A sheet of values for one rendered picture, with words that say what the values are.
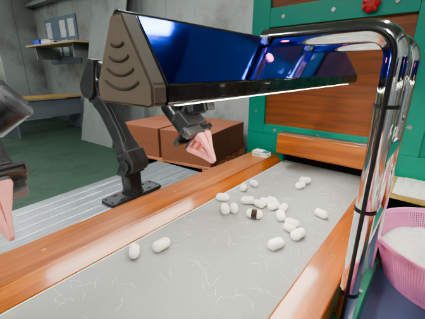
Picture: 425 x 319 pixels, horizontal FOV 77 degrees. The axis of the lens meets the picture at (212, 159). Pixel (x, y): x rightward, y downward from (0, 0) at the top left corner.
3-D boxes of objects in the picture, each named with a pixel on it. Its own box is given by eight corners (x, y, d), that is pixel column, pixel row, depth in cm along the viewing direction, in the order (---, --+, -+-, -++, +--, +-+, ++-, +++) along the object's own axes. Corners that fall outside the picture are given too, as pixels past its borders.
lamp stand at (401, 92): (236, 291, 50) (245, 28, 36) (284, 242, 64) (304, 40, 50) (344, 358, 38) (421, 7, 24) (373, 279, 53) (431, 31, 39)
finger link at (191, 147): (233, 149, 68) (211, 122, 70) (215, 156, 63) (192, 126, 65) (219, 164, 72) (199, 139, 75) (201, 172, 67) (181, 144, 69)
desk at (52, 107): (88, 128, 529) (83, 94, 508) (19, 139, 437) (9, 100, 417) (71, 124, 564) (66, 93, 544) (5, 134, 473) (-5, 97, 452)
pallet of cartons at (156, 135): (116, 161, 331) (111, 122, 316) (171, 144, 407) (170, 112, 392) (203, 188, 256) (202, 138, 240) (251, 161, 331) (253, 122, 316)
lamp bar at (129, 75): (98, 101, 25) (86, 15, 23) (324, 81, 70) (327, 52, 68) (152, 109, 20) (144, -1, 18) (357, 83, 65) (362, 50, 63)
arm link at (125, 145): (151, 164, 87) (107, 73, 86) (135, 171, 81) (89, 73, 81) (140, 170, 90) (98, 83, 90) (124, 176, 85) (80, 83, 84)
